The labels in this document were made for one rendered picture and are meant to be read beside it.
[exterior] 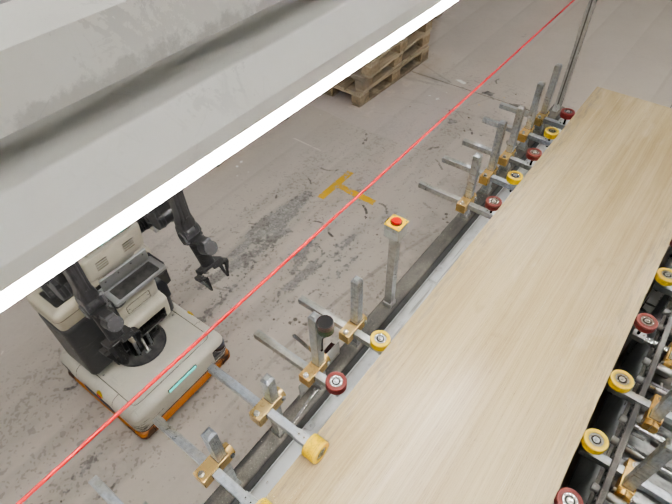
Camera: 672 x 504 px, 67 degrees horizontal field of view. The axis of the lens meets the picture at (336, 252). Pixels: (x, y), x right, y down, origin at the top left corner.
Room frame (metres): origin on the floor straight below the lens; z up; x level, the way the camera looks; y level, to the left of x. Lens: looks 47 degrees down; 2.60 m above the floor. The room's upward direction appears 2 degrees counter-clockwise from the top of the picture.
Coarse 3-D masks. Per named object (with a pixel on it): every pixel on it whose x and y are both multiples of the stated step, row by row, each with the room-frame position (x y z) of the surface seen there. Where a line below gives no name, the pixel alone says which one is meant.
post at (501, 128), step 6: (504, 120) 2.21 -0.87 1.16; (498, 126) 2.20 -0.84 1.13; (504, 126) 2.18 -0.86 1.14; (498, 132) 2.19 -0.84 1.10; (504, 132) 2.20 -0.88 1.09; (498, 138) 2.19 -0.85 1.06; (498, 144) 2.18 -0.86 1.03; (492, 150) 2.20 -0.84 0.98; (498, 150) 2.18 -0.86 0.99; (492, 156) 2.19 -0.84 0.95; (498, 156) 2.20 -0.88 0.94; (492, 162) 2.19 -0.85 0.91; (492, 168) 2.18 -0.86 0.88; (486, 186) 2.19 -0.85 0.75
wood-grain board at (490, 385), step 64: (576, 128) 2.49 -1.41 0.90; (640, 128) 2.47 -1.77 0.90; (512, 192) 1.95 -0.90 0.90; (576, 192) 1.94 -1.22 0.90; (640, 192) 1.92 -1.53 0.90; (512, 256) 1.52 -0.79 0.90; (576, 256) 1.51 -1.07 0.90; (640, 256) 1.50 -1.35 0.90; (448, 320) 1.19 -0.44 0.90; (512, 320) 1.18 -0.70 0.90; (576, 320) 1.17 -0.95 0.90; (384, 384) 0.91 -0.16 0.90; (448, 384) 0.90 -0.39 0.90; (512, 384) 0.90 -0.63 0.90; (576, 384) 0.89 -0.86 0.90; (384, 448) 0.68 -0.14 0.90; (448, 448) 0.67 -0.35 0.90; (512, 448) 0.66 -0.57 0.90; (576, 448) 0.66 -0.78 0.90
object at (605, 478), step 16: (656, 336) 1.20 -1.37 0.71; (640, 352) 1.24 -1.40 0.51; (656, 352) 1.05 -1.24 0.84; (624, 368) 1.30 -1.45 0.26; (640, 368) 1.07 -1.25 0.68; (640, 384) 0.94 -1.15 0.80; (608, 400) 1.16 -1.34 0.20; (624, 400) 0.96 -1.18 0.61; (608, 416) 0.99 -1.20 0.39; (640, 416) 0.84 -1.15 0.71; (608, 432) 0.86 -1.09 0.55; (624, 432) 0.73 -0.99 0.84; (608, 448) 0.73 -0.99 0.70; (624, 448) 0.68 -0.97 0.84; (576, 464) 0.89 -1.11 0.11; (592, 464) 0.75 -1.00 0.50; (576, 480) 0.76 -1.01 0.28; (592, 480) 0.64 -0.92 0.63; (608, 480) 0.57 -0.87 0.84; (656, 480) 0.61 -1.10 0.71; (592, 496) 0.57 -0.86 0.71; (640, 496) 0.56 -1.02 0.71
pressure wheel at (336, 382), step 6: (336, 372) 0.96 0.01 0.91; (330, 378) 0.94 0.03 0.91; (336, 378) 0.94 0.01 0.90; (342, 378) 0.94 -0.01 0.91; (330, 384) 0.92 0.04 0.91; (336, 384) 0.92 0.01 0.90; (342, 384) 0.91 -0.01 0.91; (330, 390) 0.90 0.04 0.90; (336, 390) 0.89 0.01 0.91; (342, 390) 0.90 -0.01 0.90; (336, 396) 0.92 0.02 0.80
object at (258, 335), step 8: (256, 336) 1.17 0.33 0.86; (264, 336) 1.16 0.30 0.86; (264, 344) 1.14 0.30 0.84; (272, 344) 1.13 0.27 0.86; (280, 344) 1.12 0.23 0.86; (280, 352) 1.09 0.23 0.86; (288, 352) 1.09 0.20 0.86; (288, 360) 1.06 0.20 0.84; (296, 360) 1.05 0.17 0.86; (320, 376) 0.98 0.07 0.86
